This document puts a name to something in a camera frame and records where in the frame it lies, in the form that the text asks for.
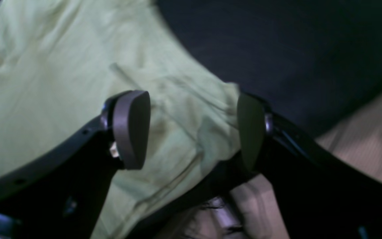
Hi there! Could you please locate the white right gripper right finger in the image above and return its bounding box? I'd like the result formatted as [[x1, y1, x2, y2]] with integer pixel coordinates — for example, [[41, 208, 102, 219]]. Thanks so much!
[[237, 93, 382, 239]]

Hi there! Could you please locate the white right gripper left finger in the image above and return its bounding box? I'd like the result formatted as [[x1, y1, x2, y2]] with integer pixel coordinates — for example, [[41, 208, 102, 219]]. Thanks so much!
[[0, 90, 151, 239]]

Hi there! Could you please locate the light green T-shirt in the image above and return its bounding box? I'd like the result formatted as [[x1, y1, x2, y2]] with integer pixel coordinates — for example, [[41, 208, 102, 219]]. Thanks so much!
[[0, 0, 240, 239]]

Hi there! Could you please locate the black table cloth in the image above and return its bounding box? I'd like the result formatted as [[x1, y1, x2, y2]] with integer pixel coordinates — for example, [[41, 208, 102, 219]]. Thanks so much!
[[0, 0, 382, 239]]

